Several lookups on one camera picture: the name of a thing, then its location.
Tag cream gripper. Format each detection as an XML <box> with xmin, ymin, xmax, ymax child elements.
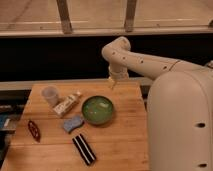
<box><xmin>108</xmin><ymin>67</ymin><xmax>129</xmax><ymax>90</ymax></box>

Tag dark red pepper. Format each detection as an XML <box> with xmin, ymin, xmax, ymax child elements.
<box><xmin>28</xmin><ymin>120</ymin><xmax>41</xmax><ymax>142</ymax></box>

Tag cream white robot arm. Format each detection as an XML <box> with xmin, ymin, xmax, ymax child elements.
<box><xmin>102</xmin><ymin>36</ymin><xmax>213</xmax><ymax>171</ymax></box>

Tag green ceramic bowl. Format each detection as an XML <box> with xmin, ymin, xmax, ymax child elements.
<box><xmin>81</xmin><ymin>96</ymin><xmax>114</xmax><ymax>125</ymax></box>

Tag white ceramic cup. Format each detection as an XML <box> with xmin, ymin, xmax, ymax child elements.
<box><xmin>41</xmin><ymin>86</ymin><xmax>59</xmax><ymax>107</ymax></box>

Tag white toothpaste box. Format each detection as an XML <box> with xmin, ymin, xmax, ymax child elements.
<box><xmin>53</xmin><ymin>91</ymin><xmax>82</xmax><ymax>117</ymax></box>

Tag blue sponge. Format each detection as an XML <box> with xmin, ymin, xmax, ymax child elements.
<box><xmin>63</xmin><ymin>115</ymin><xmax>84</xmax><ymax>133</ymax></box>

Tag black white striped box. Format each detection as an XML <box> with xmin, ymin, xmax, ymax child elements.
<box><xmin>72</xmin><ymin>134</ymin><xmax>96</xmax><ymax>166</ymax></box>

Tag right metal window post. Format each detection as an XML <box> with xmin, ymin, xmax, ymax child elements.
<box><xmin>124</xmin><ymin>0</ymin><xmax>137</xmax><ymax>32</ymax></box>

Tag metal window post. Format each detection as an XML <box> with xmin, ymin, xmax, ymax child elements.
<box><xmin>56</xmin><ymin>0</ymin><xmax>72</xmax><ymax>34</ymax></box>
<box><xmin>124</xmin><ymin>0</ymin><xmax>137</xmax><ymax>32</ymax></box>

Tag left metal window post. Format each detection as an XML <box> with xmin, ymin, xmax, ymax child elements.
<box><xmin>56</xmin><ymin>0</ymin><xmax>72</xmax><ymax>34</ymax></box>

